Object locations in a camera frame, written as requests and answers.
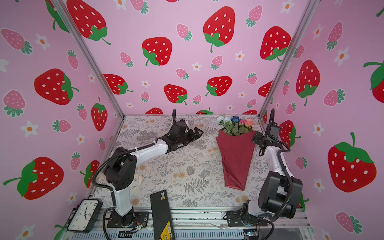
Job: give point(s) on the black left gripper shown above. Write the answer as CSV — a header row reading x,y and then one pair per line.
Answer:
x,y
192,137

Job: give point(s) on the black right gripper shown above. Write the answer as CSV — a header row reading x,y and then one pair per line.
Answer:
x,y
257,136

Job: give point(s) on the large pink fake rose stem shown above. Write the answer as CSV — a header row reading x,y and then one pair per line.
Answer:
x,y
248,124

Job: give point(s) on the dark red wrapping paper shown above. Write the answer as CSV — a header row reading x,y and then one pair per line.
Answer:
x,y
237,153

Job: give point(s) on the blue fake rose stem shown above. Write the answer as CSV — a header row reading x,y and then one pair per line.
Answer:
x,y
235,119

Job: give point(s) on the white fake flower stem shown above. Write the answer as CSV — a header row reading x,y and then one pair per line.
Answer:
x,y
229,127

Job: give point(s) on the beige ribbon pile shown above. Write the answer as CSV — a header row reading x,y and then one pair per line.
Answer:
x,y
141,172

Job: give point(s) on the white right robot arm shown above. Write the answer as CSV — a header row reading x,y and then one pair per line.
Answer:
x,y
281,191

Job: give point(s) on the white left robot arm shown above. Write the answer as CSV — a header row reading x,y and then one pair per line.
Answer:
x,y
117,173

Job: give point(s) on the black flat device yellow label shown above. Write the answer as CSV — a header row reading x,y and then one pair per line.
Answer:
x,y
162,218

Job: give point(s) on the black framed analog clock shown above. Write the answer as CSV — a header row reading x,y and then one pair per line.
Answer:
x,y
85,216

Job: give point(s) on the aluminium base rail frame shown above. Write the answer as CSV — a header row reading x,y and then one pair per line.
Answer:
x,y
205,224

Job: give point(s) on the aluminium corner post right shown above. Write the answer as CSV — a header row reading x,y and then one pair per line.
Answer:
x,y
296,38

